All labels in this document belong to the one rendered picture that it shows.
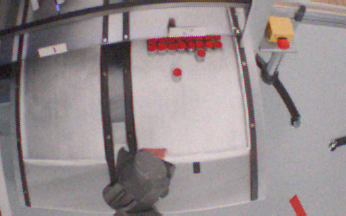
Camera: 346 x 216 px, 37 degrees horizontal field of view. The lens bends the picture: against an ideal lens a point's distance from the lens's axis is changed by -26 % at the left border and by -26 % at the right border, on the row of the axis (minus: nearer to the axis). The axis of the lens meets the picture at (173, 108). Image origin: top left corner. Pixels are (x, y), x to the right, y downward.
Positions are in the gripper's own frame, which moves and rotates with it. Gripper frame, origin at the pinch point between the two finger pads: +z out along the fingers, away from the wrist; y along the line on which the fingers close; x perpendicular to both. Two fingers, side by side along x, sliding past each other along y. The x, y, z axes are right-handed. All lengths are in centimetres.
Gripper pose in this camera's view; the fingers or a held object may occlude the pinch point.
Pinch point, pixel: (163, 153)
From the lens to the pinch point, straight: 119.6
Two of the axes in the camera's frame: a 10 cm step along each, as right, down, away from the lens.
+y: -8.9, -3.8, 2.6
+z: 4.0, -3.9, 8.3
